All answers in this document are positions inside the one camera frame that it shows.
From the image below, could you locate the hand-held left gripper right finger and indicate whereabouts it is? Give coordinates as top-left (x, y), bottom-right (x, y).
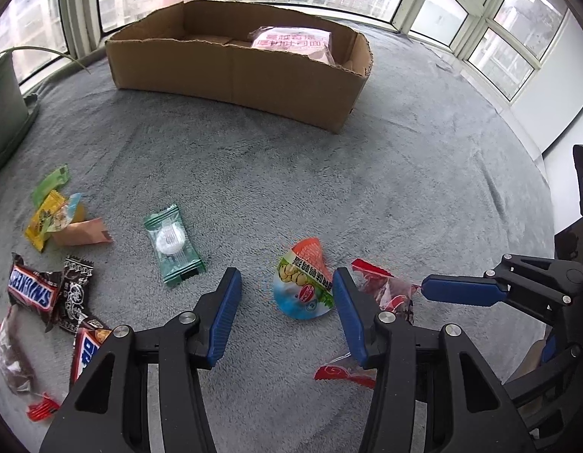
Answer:
top-left (332, 267), bottom-right (538, 453)

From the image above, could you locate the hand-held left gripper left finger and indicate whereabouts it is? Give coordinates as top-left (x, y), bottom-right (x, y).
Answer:
top-left (39, 267), bottom-right (244, 453)

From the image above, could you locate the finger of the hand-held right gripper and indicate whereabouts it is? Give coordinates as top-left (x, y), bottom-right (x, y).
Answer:
top-left (503, 334), bottom-right (583, 430)
top-left (421, 254), bottom-right (583, 325)

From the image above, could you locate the clear red-ended snack packet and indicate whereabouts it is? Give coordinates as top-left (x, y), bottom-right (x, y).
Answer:
top-left (351, 259), bottom-right (422, 326)

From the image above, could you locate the jelly cup with printed lid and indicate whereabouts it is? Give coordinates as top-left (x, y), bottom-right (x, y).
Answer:
top-left (271, 237), bottom-right (337, 320)

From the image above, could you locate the black patterned snack packet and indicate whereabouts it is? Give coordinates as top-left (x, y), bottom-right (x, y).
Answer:
top-left (53, 256), bottom-right (95, 333)

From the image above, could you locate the cardboard box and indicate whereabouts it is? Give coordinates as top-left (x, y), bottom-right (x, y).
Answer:
top-left (105, 0), bottom-right (375, 134)

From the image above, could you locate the red swirl candy wrapper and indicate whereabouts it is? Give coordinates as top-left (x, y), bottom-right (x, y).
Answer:
top-left (314, 351), bottom-right (378, 389)

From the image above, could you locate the green and white snack packet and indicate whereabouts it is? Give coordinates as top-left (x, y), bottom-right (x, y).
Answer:
top-left (143, 204), bottom-right (207, 288)

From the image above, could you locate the grey fleece blanket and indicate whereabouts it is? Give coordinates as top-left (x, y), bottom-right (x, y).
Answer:
top-left (0, 9), bottom-right (557, 453)

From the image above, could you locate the red and blue chocolate bar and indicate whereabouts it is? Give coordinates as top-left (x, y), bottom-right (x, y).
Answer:
top-left (69, 316), bottom-right (114, 385)

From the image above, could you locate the tan snack packet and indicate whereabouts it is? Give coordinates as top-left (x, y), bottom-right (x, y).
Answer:
top-left (51, 217), bottom-right (115, 247)

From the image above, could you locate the light blue snack packet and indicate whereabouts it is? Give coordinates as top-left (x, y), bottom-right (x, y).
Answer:
top-left (48, 193), bottom-right (85, 233)

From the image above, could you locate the brown chocolate bar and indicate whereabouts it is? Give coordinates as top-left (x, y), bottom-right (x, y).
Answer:
top-left (7, 253), bottom-right (63, 333)

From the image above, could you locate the yellow snack packet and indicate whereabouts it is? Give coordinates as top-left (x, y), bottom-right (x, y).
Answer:
top-left (25, 190), bottom-right (68, 252)

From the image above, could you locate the clear packet of brown snack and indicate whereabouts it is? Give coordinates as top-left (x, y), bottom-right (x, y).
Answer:
top-left (0, 304), bottom-right (61, 423)

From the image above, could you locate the pink snack packet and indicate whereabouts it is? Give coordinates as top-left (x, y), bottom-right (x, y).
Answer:
top-left (250, 26), bottom-right (332, 64)

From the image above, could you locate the green plant pot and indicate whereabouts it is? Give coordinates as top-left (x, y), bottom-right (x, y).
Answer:
top-left (0, 49), bottom-right (30, 171)

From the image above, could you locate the white window frame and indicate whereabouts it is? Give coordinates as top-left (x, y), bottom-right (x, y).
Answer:
top-left (0, 0), bottom-right (583, 161)

